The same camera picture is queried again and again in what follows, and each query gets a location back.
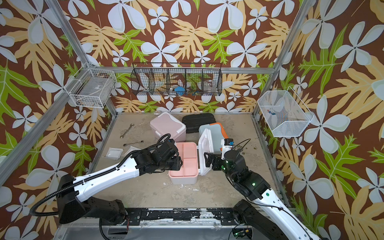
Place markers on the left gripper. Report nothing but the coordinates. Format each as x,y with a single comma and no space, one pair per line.
178,164

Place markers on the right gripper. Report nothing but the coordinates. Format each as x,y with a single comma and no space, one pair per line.
212,156

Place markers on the white first aid kit box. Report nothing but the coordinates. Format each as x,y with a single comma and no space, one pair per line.
205,145

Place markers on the pink tray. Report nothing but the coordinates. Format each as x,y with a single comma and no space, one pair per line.
190,168

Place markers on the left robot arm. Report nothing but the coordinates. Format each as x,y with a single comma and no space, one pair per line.
74,198

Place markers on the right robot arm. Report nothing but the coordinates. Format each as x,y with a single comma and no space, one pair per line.
261,208

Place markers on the blue orange first aid kit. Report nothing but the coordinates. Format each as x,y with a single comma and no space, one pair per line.
218,134

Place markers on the pink first aid kit box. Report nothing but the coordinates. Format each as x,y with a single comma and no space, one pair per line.
165,123

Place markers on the small steel wrench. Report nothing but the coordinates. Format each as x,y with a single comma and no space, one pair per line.
129,144

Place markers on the black plastic case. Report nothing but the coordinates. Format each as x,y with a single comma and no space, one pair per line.
193,122

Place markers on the large steel wrench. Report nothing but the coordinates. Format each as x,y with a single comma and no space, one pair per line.
124,132

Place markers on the blue object in basket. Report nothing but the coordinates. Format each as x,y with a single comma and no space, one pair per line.
180,91

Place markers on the white mesh basket right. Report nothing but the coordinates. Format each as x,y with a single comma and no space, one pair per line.
285,113

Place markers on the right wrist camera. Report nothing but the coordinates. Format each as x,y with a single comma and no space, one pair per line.
227,145

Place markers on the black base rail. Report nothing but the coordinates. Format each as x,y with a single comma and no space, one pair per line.
180,214

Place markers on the black wire basket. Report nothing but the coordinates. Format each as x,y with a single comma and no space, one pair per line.
199,79

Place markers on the white wire basket left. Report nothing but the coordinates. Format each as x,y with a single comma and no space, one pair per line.
92,87

